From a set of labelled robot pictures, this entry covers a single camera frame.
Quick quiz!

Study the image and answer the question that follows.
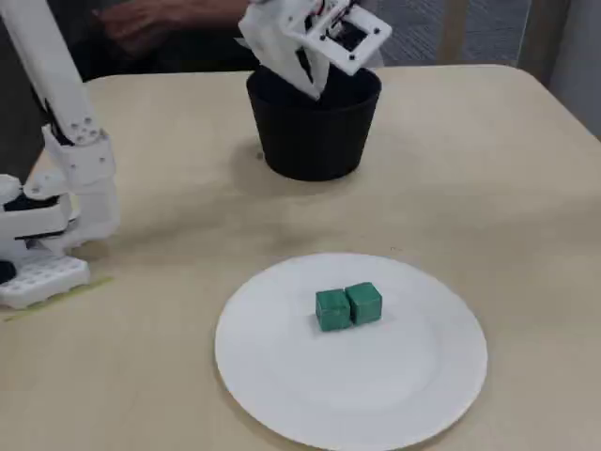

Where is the gray partition with wooden frame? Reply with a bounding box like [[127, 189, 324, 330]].
[[379, 0, 522, 66]]

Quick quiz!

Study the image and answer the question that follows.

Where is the white perforated base plate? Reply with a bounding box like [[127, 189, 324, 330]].
[[0, 256, 91, 311]]

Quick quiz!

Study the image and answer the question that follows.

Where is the yellow-green tape strip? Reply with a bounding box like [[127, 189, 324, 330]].
[[3, 275, 116, 323]]

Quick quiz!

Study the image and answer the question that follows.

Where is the person's bare hand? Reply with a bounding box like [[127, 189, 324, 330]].
[[93, 2, 189, 53]]

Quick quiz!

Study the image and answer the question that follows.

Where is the wrist camera on white mount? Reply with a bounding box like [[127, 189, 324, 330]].
[[281, 0, 393, 77]]

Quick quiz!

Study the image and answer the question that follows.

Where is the white round plate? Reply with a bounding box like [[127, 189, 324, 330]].
[[214, 252, 489, 451]]

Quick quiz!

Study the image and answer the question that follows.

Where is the black pot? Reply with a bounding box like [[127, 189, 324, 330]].
[[245, 65, 382, 183]]

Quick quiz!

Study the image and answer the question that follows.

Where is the green cube block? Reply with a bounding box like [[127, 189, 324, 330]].
[[314, 288, 352, 334], [345, 280, 384, 326]]

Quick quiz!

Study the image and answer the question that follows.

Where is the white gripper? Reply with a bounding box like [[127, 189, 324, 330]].
[[238, 0, 330, 102]]

